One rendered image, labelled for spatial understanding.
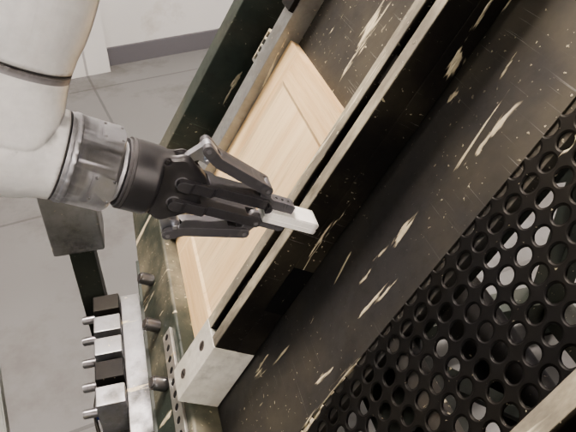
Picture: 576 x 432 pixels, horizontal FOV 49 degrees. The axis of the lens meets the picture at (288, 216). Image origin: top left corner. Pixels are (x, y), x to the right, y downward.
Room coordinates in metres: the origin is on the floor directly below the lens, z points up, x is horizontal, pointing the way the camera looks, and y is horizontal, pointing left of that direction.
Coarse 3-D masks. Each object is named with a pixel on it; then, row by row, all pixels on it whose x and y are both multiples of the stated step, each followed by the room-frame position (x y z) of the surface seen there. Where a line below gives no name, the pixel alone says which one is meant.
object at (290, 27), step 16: (304, 0) 1.10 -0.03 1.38; (320, 0) 1.11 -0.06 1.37; (288, 16) 1.11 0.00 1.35; (304, 16) 1.10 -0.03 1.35; (272, 32) 1.13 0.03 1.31; (288, 32) 1.10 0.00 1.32; (304, 32) 1.10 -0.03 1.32; (272, 48) 1.09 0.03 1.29; (256, 64) 1.11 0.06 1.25; (272, 64) 1.09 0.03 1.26; (256, 80) 1.08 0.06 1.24; (240, 96) 1.10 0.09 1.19; (256, 96) 1.08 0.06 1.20; (240, 112) 1.07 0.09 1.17; (224, 128) 1.08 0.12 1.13; (224, 144) 1.06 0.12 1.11
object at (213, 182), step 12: (180, 180) 0.54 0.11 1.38; (216, 180) 0.56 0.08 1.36; (228, 180) 0.57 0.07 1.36; (192, 192) 0.54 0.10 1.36; (204, 192) 0.54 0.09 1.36; (216, 192) 0.55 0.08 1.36; (228, 192) 0.55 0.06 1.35; (240, 192) 0.56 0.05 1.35; (252, 192) 0.57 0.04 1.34; (252, 204) 0.56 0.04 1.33; (264, 204) 0.56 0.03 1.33
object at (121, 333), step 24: (96, 312) 0.94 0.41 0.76; (120, 312) 0.96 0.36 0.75; (144, 312) 0.90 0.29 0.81; (96, 336) 0.88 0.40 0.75; (120, 336) 0.87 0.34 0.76; (144, 336) 0.83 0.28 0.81; (96, 360) 0.82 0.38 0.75; (120, 360) 0.81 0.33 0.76; (144, 360) 0.83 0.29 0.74; (96, 384) 0.76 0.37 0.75; (120, 384) 0.75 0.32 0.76; (144, 384) 0.77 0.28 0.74; (96, 408) 0.70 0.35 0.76; (120, 408) 0.71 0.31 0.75; (144, 408) 0.72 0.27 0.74
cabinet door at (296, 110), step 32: (288, 64) 1.05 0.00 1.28; (288, 96) 0.99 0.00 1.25; (320, 96) 0.90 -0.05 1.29; (256, 128) 1.02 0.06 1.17; (288, 128) 0.92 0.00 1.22; (320, 128) 0.84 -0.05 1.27; (256, 160) 0.95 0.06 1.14; (288, 160) 0.86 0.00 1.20; (288, 192) 0.81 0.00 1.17; (192, 256) 0.93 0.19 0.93; (224, 256) 0.85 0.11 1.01; (192, 288) 0.86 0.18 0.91; (224, 288) 0.79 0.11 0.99; (192, 320) 0.80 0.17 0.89
